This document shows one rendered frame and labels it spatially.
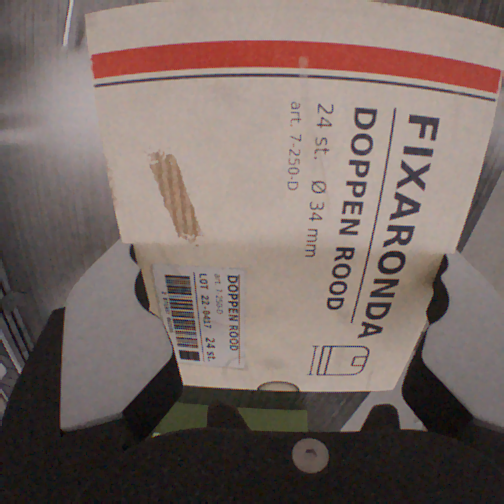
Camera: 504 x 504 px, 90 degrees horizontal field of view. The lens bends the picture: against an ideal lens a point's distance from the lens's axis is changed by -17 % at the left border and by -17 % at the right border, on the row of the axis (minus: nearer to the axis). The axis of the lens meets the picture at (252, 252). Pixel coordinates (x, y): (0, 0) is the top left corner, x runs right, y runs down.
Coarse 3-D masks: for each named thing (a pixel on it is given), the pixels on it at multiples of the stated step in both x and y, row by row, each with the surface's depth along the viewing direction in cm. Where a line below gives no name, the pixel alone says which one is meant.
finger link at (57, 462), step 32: (64, 320) 7; (32, 352) 6; (32, 384) 5; (32, 416) 5; (0, 448) 4; (32, 448) 4; (64, 448) 4; (96, 448) 5; (0, 480) 4; (32, 480) 4; (64, 480) 4
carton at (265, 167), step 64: (192, 0) 7; (256, 0) 6; (320, 0) 6; (128, 64) 7; (192, 64) 7; (256, 64) 7; (320, 64) 7; (384, 64) 7; (448, 64) 7; (128, 128) 8; (192, 128) 8; (256, 128) 8; (320, 128) 8; (384, 128) 8; (448, 128) 8; (128, 192) 10; (192, 192) 9; (256, 192) 9; (320, 192) 9; (384, 192) 9; (448, 192) 9; (192, 256) 11; (256, 256) 11; (320, 256) 10; (384, 256) 10; (192, 320) 12; (256, 320) 12; (320, 320) 12; (384, 320) 12; (192, 384) 15; (256, 384) 14; (320, 384) 14; (384, 384) 14
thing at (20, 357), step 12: (0, 264) 36; (0, 276) 37; (0, 288) 37; (0, 300) 37; (0, 312) 37; (12, 312) 41; (0, 324) 37; (12, 324) 40; (24, 324) 43; (0, 336) 39; (12, 336) 41; (24, 336) 44; (12, 348) 41; (12, 360) 42; (24, 360) 45
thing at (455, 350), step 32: (448, 256) 10; (448, 288) 8; (480, 288) 8; (448, 320) 7; (480, 320) 7; (416, 352) 7; (448, 352) 6; (480, 352) 6; (416, 384) 6; (448, 384) 6; (480, 384) 5; (416, 416) 10; (448, 416) 5; (480, 416) 5
